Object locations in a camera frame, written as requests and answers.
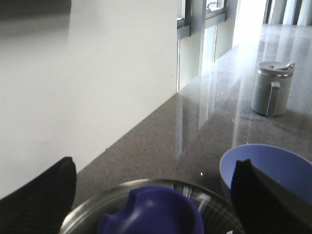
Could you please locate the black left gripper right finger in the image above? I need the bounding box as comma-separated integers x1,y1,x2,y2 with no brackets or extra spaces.
231,159,312,234

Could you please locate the glass pot lid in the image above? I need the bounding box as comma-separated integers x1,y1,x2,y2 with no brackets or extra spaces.
60,179,244,234

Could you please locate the light blue plastic bowl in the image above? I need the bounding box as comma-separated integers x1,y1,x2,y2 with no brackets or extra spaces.
219,143,312,203

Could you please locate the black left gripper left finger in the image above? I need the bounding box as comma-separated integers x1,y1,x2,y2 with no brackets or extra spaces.
0,157,77,234

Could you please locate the grey window frame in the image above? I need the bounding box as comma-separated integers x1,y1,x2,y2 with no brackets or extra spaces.
176,0,226,91

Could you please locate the grey lidded jug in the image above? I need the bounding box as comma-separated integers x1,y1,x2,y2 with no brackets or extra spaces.
251,61,295,117

